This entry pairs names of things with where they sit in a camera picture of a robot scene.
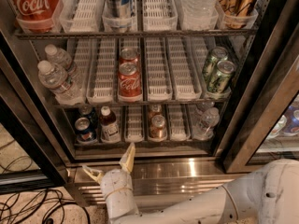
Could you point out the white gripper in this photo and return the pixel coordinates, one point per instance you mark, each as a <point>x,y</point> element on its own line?
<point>114,180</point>

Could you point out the brown drink plastic bottle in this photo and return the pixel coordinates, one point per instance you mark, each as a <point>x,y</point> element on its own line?
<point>109,125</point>

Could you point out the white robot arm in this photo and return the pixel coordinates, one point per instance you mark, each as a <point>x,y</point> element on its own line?
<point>271,194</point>

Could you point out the steel fridge base grille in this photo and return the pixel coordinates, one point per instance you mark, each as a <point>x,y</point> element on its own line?
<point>157,183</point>

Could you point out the front orange can bottom shelf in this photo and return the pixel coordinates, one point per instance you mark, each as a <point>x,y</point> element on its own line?
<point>157,127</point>

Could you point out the orange can shelf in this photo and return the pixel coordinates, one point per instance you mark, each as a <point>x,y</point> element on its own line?
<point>157,127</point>
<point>154,110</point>

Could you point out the rear orange can bottom shelf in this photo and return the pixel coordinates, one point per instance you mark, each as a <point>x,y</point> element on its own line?
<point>154,110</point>

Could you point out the fridge door left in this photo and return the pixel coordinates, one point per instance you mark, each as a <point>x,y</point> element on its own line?
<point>21,118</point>

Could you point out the front water bottle bottom shelf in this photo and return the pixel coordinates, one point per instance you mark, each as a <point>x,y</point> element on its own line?
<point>205,125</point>

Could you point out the rear water bottle bottom shelf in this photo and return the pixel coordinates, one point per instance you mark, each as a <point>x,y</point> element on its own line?
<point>203,106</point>

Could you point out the front water bottle middle shelf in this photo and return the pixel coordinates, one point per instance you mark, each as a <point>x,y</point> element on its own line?
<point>65,89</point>

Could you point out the rear water bottle middle shelf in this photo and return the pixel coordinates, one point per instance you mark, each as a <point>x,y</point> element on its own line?
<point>63,58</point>

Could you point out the glass fridge door right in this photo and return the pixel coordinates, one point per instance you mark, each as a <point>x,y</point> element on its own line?
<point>278,92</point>

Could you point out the silver blue can top shelf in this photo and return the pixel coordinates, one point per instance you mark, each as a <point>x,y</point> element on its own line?
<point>121,9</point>

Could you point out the clear water bottle top shelf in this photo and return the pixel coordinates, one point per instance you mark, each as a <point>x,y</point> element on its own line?
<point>199,15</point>

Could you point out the gold can top shelf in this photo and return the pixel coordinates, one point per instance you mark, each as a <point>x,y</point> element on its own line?
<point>236,14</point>

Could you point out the front blue Pepsi can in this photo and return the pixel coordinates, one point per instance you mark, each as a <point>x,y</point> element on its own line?
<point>86,133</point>

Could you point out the blue pepsi can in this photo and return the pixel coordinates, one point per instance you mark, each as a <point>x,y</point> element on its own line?
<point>89,112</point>
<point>86,133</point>

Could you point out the rear blue Pepsi can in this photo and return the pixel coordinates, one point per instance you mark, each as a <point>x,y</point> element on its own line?
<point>89,112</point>

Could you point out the front red Coca-Cola can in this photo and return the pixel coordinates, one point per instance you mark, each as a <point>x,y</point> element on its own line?
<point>129,82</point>

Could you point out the rear red Coca-Cola can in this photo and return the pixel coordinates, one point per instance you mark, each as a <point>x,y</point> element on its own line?
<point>129,55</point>

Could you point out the front green can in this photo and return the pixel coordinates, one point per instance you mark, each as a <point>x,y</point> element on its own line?
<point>221,76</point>

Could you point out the green can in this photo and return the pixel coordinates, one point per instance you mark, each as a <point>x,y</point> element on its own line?
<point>221,76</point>
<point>214,55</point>

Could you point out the rear green can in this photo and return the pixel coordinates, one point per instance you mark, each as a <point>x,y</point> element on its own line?
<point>214,55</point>

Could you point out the white can behind glass door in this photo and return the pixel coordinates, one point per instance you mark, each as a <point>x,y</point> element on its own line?
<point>277,128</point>

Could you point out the large red Coca-Cola can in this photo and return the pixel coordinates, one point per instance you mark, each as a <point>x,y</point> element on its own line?
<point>39,16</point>

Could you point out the blue can behind glass door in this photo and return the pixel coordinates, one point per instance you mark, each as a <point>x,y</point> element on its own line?
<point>292,125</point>

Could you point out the middle wire shelf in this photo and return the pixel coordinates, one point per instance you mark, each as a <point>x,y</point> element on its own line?
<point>166,102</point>

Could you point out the wire shelf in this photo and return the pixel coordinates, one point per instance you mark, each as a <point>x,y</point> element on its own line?
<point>34,36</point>
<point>166,102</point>

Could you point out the top wire shelf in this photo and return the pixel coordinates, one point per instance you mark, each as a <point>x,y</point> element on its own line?
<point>34,36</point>

